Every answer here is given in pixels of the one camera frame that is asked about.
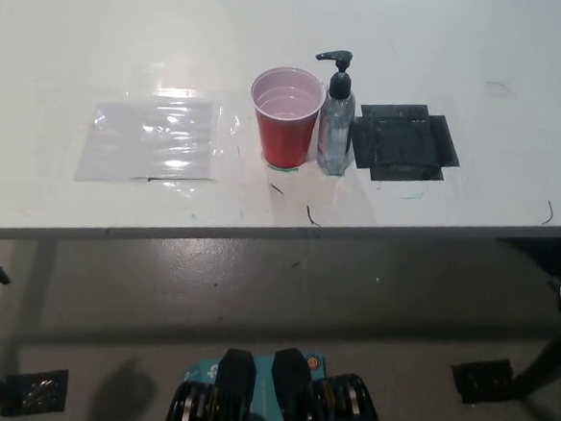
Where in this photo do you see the clear pump soap bottle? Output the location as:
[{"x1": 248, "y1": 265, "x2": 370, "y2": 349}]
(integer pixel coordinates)
[{"x1": 306, "y1": 47, "x2": 361, "y2": 177}]

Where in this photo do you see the robot torso black teal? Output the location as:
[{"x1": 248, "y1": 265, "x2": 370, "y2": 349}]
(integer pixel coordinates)
[{"x1": 162, "y1": 339, "x2": 396, "y2": 421}]

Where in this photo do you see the clear plastic sheet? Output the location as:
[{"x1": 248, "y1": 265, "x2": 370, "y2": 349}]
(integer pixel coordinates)
[{"x1": 73, "y1": 92, "x2": 222, "y2": 192}]

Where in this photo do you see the black tape patch on table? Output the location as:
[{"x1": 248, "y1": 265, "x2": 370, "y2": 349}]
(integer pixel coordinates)
[{"x1": 346, "y1": 98, "x2": 465, "y2": 188}]

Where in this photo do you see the red plastic cup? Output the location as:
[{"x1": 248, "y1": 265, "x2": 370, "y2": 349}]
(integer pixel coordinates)
[{"x1": 244, "y1": 63, "x2": 327, "y2": 172}]

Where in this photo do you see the dark table frame beam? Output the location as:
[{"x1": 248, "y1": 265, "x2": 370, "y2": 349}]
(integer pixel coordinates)
[{"x1": 495, "y1": 229, "x2": 561, "y2": 283}]

